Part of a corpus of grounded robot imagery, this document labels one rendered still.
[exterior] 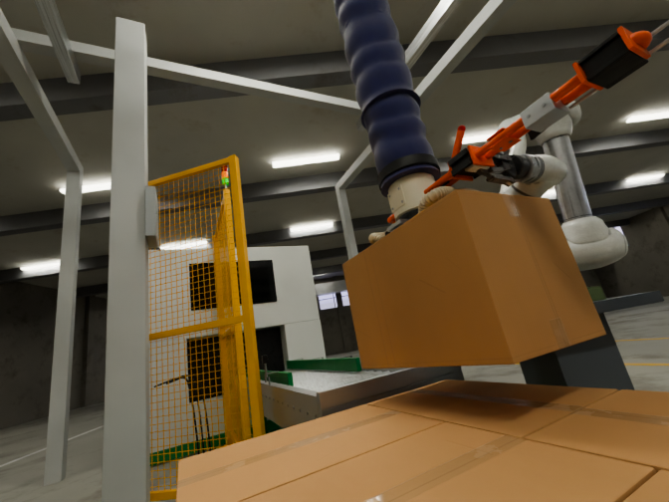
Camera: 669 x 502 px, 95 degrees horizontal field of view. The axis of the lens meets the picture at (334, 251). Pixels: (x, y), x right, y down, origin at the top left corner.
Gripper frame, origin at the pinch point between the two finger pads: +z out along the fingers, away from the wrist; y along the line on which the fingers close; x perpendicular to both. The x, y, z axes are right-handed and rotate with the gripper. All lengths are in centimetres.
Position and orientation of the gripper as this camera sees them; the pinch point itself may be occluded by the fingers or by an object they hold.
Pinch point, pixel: (474, 161)
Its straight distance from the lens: 101.1
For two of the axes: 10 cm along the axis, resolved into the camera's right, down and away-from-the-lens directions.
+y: 1.7, 9.5, -2.7
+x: -4.1, 3.2, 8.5
